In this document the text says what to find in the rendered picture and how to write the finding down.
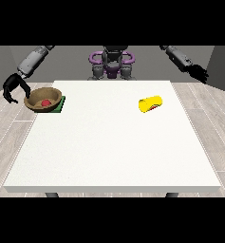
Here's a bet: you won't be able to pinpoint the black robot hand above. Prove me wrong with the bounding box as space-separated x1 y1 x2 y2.
185 64 210 84
2 72 31 104

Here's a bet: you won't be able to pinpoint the yellow cup with melon print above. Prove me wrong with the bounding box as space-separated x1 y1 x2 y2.
138 95 163 114

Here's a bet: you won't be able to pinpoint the grey robot trunk purple rings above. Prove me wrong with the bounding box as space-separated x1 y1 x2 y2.
87 46 137 82

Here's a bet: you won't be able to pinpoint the brown wooden bowl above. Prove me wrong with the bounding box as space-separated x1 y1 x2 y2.
23 86 64 113

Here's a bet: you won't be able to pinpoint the green square pad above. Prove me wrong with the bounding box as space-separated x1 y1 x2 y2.
37 95 66 114

